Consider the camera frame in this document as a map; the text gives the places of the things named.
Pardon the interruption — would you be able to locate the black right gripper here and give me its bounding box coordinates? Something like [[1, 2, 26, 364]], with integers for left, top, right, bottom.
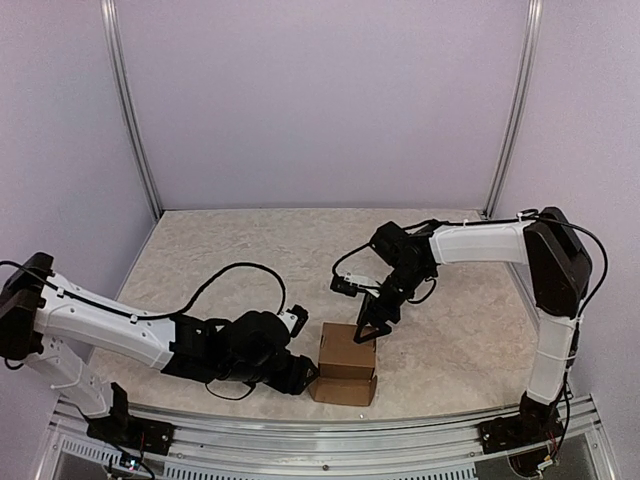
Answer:
[[354, 263, 431, 343]]

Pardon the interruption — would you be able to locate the brown cardboard paper box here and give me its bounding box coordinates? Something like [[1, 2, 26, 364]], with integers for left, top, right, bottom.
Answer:
[[309, 322, 377, 407]]

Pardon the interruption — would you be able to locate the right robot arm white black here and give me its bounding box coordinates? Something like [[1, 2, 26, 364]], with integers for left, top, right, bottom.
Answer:
[[354, 207, 592, 448]]

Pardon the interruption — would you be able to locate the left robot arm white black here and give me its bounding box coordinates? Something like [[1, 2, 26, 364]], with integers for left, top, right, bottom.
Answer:
[[1, 252, 319, 448]]

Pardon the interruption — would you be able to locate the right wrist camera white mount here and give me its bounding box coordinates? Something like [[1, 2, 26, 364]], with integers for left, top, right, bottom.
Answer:
[[330, 273, 381, 298]]

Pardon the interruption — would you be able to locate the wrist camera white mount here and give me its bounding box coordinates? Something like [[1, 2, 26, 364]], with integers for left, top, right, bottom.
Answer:
[[277, 304, 309, 338], [330, 273, 381, 298]]

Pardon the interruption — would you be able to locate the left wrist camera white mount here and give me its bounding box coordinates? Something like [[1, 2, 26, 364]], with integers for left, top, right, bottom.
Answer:
[[277, 304, 309, 338]]

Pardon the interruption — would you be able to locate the front aluminium rail frame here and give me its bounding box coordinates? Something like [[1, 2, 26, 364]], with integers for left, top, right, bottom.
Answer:
[[27, 396, 622, 479]]

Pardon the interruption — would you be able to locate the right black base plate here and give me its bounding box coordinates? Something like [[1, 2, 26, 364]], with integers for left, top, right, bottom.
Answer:
[[477, 413, 563, 454]]

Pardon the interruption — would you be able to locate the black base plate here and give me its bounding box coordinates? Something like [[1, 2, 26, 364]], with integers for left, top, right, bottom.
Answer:
[[85, 382, 175, 456], [477, 413, 563, 454]]

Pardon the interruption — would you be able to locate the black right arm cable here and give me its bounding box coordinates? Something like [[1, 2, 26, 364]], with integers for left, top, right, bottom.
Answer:
[[331, 213, 610, 321]]

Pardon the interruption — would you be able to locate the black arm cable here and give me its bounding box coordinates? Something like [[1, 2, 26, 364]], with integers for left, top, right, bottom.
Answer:
[[0, 259, 288, 321], [331, 213, 610, 321]]

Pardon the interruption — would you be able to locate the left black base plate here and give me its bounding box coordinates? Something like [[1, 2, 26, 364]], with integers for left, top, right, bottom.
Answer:
[[85, 382, 175, 456]]

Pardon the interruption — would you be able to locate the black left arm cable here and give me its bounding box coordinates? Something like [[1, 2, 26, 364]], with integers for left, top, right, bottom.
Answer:
[[0, 259, 288, 321]]

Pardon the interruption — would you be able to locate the right aluminium frame post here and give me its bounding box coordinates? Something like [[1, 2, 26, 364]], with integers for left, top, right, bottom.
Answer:
[[482, 0, 544, 219]]

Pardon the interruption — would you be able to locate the aluminium frame post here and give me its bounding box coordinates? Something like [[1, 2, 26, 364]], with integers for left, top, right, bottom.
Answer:
[[482, 0, 544, 219], [100, 0, 164, 222]]

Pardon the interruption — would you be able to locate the left aluminium frame post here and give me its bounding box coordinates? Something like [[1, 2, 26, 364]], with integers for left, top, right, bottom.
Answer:
[[100, 0, 164, 222]]

